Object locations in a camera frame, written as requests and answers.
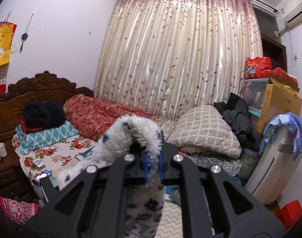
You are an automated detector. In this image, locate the white air conditioner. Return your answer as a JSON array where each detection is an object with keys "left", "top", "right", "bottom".
[{"left": 275, "top": 0, "right": 302, "bottom": 37}]

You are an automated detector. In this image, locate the beige floral quilt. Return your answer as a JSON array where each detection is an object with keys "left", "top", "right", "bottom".
[{"left": 154, "top": 116, "right": 178, "bottom": 140}]

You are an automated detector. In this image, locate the red cloth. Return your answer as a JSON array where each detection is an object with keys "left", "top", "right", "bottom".
[{"left": 20, "top": 118, "right": 44, "bottom": 134}]

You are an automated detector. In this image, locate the grey patterned quilt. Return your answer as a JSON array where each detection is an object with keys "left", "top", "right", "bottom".
[{"left": 188, "top": 152, "right": 243, "bottom": 178}]

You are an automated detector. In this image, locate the carved wooden headboard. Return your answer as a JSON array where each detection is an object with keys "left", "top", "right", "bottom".
[{"left": 0, "top": 71, "right": 95, "bottom": 152}]

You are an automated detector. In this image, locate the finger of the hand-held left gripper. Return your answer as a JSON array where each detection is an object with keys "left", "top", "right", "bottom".
[{"left": 39, "top": 177, "right": 61, "bottom": 205}]

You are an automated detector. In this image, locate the pink printed bag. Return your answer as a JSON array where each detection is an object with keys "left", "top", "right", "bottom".
[{"left": 0, "top": 196, "right": 41, "bottom": 228}]

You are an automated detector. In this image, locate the phone with lit screen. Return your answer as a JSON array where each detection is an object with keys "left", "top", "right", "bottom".
[{"left": 32, "top": 170, "right": 52, "bottom": 186}]

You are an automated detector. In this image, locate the pile of dark clothes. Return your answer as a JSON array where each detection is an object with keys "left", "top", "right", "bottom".
[{"left": 213, "top": 93, "right": 255, "bottom": 147}]

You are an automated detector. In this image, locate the black fluffy cloth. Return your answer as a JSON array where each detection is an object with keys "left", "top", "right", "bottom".
[{"left": 23, "top": 101, "right": 66, "bottom": 129}]

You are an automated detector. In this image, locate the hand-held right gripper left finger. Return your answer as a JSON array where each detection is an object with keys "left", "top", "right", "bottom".
[{"left": 22, "top": 151, "right": 151, "bottom": 238}]

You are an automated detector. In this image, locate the yellow and red wall calendar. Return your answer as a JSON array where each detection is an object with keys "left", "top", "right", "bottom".
[{"left": 0, "top": 22, "right": 18, "bottom": 93}]

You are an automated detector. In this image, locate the cream chevron mat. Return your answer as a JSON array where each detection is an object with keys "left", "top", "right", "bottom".
[{"left": 156, "top": 198, "right": 186, "bottom": 238}]

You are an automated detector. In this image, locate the hanging tassel ornament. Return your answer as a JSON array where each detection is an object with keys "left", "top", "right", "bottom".
[{"left": 19, "top": 12, "right": 35, "bottom": 54}]

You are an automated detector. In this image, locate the leaf print curtain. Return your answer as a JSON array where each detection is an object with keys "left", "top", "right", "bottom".
[{"left": 94, "top": 0, "right": 263, "bottom": 121}]

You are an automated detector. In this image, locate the white standing appliance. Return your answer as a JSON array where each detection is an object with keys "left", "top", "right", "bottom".
[{"left": 245, "top": 126, "right": 302, "bottom": 204}]

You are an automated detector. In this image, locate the clear plastic storage box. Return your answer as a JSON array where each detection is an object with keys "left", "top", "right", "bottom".
[{"left": 241, "top": 79, "right": 269, "bottom": 111}]

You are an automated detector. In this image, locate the teal striped cloth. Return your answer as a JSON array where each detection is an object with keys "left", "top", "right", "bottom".
[{"left": 15, "top": 121, "right": 79, "bottom": 154}]

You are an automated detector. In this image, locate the floral bed sheet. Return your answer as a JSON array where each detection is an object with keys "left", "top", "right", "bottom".
[{"left": 12, "top": 134, "right": 102, "bottom": 186}]

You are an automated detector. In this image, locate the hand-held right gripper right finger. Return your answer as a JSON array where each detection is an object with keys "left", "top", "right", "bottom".
[{"left": 159, "top": 142, "right": 285, "bottom": 238}]

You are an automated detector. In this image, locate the red gift bag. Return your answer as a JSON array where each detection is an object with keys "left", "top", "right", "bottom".
[{"left": 272, "top": 67, "right": 298, "bottom": 85}]

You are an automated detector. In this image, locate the red box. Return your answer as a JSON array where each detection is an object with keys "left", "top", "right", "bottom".
[{"left": 275, "top": 200, "right": 302, "bottom": 231}]

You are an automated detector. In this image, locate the red plastic bag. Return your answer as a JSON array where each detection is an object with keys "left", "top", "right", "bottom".
[{"left": 244, "top": 57, "right": 272, "bottom": 80}]

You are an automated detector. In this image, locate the white curtain rod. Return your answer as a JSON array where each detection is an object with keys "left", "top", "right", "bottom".
[{"left": 251, "top": 0, "right": 279, "bottom": 14}]

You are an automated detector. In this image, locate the grey lidded bucket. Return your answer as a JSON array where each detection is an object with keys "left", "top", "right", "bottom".
[{"left": 240, "top": 149, "right": 261, "bottom": 186}]

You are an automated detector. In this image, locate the blue printed cloth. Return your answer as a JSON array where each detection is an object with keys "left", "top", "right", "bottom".
[{"left": 258, "top": 112, "right": 302, "bottom": 161}]

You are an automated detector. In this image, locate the wooden nightstand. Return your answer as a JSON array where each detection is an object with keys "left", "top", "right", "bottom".
[{"left": 0, "top": 141, "right": 40, "bottom": 204}]

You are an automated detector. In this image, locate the dark wooden cabinet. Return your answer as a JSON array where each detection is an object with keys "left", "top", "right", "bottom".
[{"left": 261, "top": 33, "right": 288, "bottom": 71}]

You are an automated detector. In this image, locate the brown cardboard box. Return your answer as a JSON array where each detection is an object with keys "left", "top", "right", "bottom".
[{"left": 256, "top": 72, "right": 302, "bottom": 133}]

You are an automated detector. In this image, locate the white fluffy spotted garment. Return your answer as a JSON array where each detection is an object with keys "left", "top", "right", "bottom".
[{"left": 53, "top": 114, "right": 166, "bottom": 238}]

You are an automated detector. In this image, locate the red floral quilt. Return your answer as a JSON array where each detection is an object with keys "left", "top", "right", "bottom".
[{"left": 63, "top": 94, "right": 156, "bottom": 142}]

